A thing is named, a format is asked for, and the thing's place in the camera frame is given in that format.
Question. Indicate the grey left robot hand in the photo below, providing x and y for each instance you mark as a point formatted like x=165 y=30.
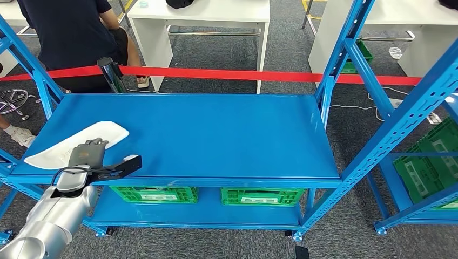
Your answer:
x=86 y=155

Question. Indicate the white plastic part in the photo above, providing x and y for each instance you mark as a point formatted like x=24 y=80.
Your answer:
x=96 y=134

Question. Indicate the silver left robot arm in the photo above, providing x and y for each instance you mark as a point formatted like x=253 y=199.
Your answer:
x=53 y=218

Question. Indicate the person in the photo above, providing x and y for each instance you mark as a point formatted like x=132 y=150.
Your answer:
x=71 y=32
x=21 y=136

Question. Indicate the green plastic crate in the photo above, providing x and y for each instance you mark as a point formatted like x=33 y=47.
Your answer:
x=154 y=195
x=429 y=169
x=364 y=55
x=263 y=196

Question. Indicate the chrome chair base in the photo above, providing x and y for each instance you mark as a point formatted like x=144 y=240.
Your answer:
x=16 y=102

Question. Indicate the red barrier belt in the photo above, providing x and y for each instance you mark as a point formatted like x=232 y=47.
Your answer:
x=214 y=74

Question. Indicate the yellow floor tape line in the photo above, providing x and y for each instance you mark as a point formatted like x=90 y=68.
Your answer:
x=126 y=8

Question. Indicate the small clear cup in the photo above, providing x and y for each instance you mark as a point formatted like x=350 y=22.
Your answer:
x=144 y=3

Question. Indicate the black item on desk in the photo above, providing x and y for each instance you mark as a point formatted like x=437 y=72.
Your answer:
x=449 y=3
x=179 y=3

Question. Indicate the black robot body edge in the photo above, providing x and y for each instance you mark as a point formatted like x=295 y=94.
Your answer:
x=302 y=252

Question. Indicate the white power strip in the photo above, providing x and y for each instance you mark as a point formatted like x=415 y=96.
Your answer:
x=396 y=103

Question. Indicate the clear plastic bottle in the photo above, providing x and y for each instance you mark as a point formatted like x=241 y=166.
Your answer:
x=395 y=53

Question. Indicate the white power adapter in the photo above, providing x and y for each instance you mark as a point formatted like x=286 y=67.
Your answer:
x=434 y=118

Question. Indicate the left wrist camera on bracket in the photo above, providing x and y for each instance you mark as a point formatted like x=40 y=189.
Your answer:
x=125 y=168

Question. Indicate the black stanchion post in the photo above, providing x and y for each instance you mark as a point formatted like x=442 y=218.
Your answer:
x=111 y=75

